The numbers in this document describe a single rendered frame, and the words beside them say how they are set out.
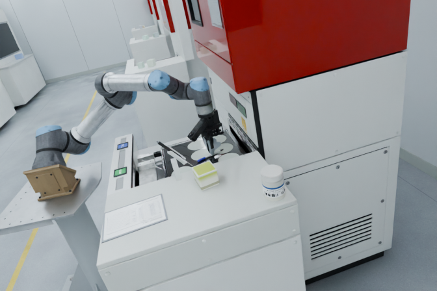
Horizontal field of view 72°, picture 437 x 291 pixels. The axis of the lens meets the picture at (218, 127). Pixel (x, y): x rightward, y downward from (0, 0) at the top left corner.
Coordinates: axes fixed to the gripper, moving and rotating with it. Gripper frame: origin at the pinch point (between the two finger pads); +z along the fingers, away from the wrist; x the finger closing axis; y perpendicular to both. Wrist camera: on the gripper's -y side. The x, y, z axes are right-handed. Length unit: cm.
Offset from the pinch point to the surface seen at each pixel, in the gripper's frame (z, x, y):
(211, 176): -9.5, -30.2, -14.0
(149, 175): 3.7, 10.2, -27.9
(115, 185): -4.3, 0.7, -43.3
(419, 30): -15, 7, 175
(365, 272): 92, -38, 61
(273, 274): 24, -52, -9
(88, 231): 35, 37, -63
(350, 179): 26, -34, 54
